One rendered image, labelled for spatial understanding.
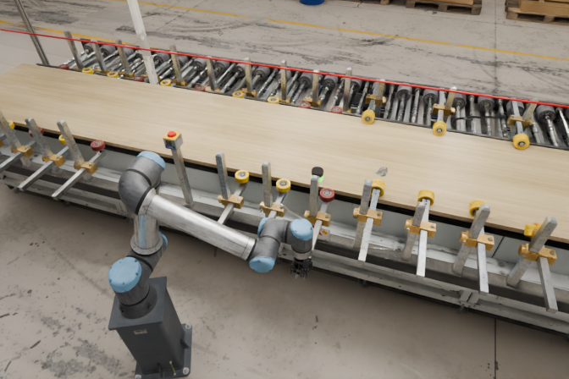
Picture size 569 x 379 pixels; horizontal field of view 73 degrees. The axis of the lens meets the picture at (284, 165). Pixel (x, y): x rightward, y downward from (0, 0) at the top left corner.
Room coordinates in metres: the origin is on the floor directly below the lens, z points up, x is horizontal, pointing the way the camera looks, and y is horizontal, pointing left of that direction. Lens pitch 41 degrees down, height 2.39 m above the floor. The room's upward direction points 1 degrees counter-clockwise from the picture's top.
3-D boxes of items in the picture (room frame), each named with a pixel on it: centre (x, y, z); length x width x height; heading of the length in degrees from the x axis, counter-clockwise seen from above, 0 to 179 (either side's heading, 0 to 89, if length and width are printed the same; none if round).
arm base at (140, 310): (1.03, 0.76, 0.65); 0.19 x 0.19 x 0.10
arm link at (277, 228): (1.02, 0.05, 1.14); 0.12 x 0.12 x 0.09; 75
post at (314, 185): (1.35, -0.14, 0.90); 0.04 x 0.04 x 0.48; 71
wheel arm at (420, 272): (1.15, -0.64, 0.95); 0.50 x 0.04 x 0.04; 161
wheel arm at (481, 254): (1.06, -0.88, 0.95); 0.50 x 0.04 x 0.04; 161
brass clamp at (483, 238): (1.10, -0.87, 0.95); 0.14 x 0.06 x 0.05; 71
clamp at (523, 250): (1.01, -1.11, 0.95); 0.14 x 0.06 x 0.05; 71
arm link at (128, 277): (1.04, 0.75, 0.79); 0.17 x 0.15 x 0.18; 165
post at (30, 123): (1.93, 1.51, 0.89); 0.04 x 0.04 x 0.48; 71
